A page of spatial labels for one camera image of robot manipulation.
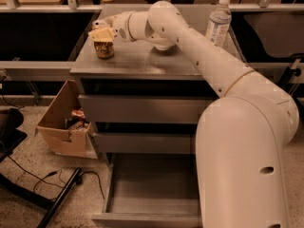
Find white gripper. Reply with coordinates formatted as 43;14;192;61
88;11;135;42

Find orange soda can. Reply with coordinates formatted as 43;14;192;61
91;20;114;59

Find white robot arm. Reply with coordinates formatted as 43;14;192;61
89;1;299;228

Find top grey drawer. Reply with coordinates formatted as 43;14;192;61
78;79;219;125

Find grey drawer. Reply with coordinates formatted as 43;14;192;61
94;123;197;154
92;154;202;228
78;79;219;125

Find middle grey drawer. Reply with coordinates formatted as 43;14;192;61
94;123;197;154

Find bottom grey drawer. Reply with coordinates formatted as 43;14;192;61
92;154;202;228

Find white ceramic bowl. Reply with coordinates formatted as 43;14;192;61
154;44;174;51

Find snack packets in box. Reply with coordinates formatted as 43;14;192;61
65;109;88;131

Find cardboard box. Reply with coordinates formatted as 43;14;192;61
36;80;98;159

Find clear plastic water bottle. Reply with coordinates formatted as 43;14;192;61
205;0;232;47

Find black chair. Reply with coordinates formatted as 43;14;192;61
0;107;27;162

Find black stand base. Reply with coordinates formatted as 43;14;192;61
0;167;84;228

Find metal frame workbench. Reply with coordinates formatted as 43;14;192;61
1;0;303;119

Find black cable on floor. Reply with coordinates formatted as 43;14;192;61
0;136;105;201

